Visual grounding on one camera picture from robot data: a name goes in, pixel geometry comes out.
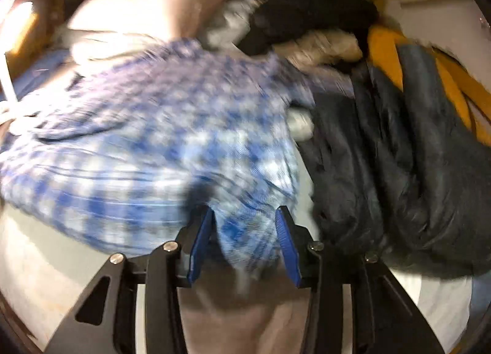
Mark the blue white plaid shirt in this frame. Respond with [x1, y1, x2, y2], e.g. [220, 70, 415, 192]
[1, 40, 328, 276]

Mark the dark navy puffer jacket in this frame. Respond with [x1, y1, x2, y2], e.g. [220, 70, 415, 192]
[299, 64, 490, 277]

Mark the orange yellow garment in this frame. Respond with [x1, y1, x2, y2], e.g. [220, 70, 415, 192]
[368, 25, 490, 145]

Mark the blue item at bedside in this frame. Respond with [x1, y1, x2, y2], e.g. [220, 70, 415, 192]
[13, 49, 71, 100]

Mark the white folded blanket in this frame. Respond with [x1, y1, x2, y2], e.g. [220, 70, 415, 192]
[56, 29, 162, 64]

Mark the beige crumpled garment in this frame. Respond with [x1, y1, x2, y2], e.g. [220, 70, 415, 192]
[273, 30, 363, 70]

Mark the pink pillow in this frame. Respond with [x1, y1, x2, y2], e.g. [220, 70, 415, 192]
[68, 0, 228, 42]

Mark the white grey crumpled cloth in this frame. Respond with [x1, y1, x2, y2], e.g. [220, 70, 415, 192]
[198, 0, 265, 51]

